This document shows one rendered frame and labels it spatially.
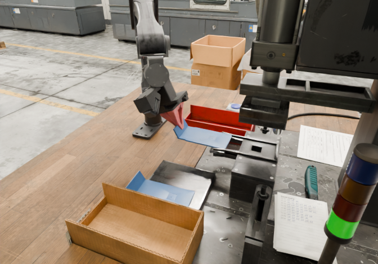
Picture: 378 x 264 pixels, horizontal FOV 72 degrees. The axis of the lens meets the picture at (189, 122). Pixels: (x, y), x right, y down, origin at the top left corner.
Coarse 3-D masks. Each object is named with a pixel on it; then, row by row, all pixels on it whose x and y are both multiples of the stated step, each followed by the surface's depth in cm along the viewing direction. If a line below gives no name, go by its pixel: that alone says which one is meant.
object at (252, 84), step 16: (256, 80) 59; (272, 80) 57; (288, 80) 61; (304, 80) 59; (256, 96) 58; (272, 96) 56; (288, 96) 55; (304, 96) 54; (320, 96) 53; (336, 96) 52; (352, 96) 55; (368, 96) 52; (240, 112) 57; (256, 112) 56; (272, 112) 55; (288, 112) 55; (368, 112) 51
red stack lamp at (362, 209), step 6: (336, 198) 38; (342, 198) 37; (336, 204) 38; (342, 204) 37; (348, 204) 36; (354, 204) 36; (360, 204) 36; (366, 204) 36; (336, 210) 38; (342, 210) 37; (348, 210) 36; (354, 210) 36; (360, 210) 36; (342, 216) 37; (348, 216) 37; (354, 216) 36; (360, 216) 37
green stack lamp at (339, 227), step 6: (330, 216) 40; (336, 216) 38; (330, 222) 40; (336, 222) 38; (342, 222) 38; (348, 222) 37; (354, 222) 37; (330, 228) 40; (336, 228) 39; (342, 228) 38; (348, 228) 38; (354, 228) 38; (336, 234) 39; (342, 234) 39; (348, 234) 38
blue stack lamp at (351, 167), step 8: (352, 160) 34; (360, 160) 33; (352, 168) 34; (360, 168) 33; (368, 168) 33; (376, 168) 32; (352, 176) 34; (360, 176) 34; (368, 176) 33; (376, 176) 33; (368, 184) 34
